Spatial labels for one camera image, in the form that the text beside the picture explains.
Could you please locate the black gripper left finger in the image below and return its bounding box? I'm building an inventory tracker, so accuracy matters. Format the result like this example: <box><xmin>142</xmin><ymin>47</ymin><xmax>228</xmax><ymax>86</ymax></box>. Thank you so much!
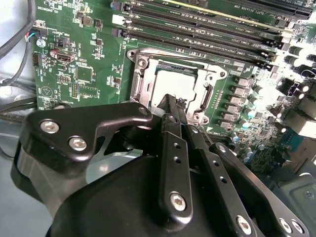
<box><xmin>18</xmin><ymin>93</ymin><xmax>195</xmax><ymax>226</ymax></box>

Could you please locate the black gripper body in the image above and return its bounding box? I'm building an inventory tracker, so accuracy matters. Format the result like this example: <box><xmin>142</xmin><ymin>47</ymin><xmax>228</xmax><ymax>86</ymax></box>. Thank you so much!
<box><xmin>48</xmin><ymin>154</ymin><xmax>233</xmax><ymax>237</ymax></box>

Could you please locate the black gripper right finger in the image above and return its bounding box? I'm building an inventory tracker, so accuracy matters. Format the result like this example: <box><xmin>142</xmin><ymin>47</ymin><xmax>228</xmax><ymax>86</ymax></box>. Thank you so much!
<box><xmin>176</xmin><ymin>97</ymin><xmax>310</xmax><ymax>237</ymax></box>

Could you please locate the silver CPU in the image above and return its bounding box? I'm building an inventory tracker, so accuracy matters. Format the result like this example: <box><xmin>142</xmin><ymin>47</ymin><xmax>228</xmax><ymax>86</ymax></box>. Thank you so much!
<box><xmin>149</xmin><ymin>63</ymin><xmax>202</xmax><ymax>108</ymax></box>

